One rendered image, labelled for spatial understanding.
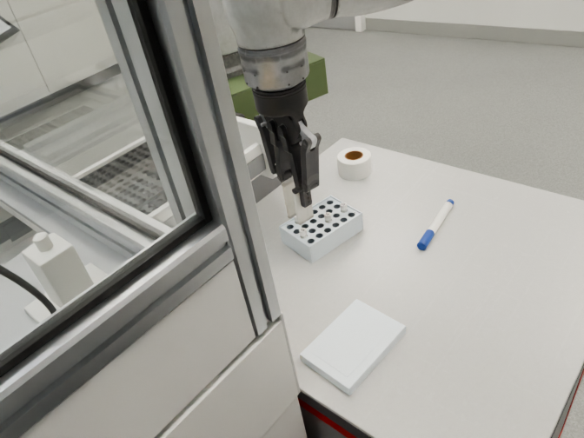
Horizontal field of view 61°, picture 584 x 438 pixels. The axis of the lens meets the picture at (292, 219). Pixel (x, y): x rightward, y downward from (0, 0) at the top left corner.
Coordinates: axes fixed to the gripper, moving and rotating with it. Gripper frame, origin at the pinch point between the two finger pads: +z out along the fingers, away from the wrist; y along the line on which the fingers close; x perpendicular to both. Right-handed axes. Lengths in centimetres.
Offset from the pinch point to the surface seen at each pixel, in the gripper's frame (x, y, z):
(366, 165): 23.4, -8.2, 8.2
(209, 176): -23.5, 23.6, -26.5
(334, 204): 9.6, -2.8, 7.6
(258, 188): 24, -57, 36
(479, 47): 270, -146, 87
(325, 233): 3.0, 2.2, 7.6
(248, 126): 4.7, -19.3, -5.3
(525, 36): 291, -125, 82
